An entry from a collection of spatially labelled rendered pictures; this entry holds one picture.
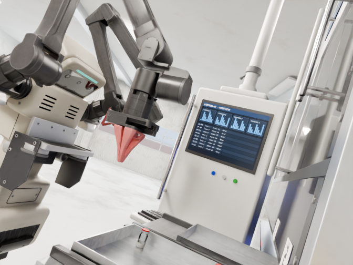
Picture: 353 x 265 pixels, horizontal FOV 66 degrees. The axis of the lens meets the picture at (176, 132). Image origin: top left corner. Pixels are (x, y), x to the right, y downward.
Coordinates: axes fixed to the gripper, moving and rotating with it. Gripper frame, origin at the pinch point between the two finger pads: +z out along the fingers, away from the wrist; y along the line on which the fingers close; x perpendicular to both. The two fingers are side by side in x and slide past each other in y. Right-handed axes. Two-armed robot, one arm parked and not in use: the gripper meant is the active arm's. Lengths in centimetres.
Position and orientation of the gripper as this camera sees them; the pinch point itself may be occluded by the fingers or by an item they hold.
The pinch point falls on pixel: (121, 158)
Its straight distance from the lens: 60.2
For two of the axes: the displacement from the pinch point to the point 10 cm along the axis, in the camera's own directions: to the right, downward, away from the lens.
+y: 9.1, 2.5, -3.3
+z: -3.0, 9.5, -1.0
